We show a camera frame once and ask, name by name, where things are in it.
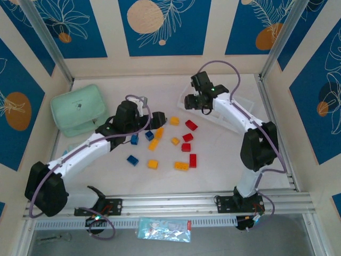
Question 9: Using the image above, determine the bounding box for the clear plastic sorting tray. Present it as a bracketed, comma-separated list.
[176, 84, 254, 134]

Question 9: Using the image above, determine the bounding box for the mint green zip pouch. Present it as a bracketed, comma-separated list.
[50, 84, 111, 138]

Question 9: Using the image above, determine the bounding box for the light blue printed packet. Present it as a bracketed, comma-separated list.
[136, 217, 193, 244]

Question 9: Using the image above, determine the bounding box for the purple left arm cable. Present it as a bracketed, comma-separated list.
[28, 94, 154, 219]

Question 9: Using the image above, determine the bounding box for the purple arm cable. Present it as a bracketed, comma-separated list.
[28, 94, 154, 219]
[198, 60, 288, 191]

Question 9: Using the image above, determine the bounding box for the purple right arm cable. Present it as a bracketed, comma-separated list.
[198, 60, 288, 191]

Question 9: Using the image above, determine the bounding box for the aluminium side rail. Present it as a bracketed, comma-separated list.
[255, 74, 301, 191]

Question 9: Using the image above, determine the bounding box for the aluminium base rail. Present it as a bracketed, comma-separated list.
[22, 189, 312, 220]

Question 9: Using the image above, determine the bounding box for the aluminium frame post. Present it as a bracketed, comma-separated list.
[259, 0, 312, 81]
[19, 0, 75, 84]

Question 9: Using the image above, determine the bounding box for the white slotted cable duct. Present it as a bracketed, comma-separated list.
[34, 215, 238, 231]

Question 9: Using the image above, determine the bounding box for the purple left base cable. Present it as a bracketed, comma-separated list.
[79, 206, 116, 242]

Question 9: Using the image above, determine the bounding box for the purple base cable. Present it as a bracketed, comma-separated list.
[79, 206, 116, 242]
[237, 190, 276, 231]

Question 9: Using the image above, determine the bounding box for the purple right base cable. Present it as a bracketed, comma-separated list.
[237, 190, 276, 231]

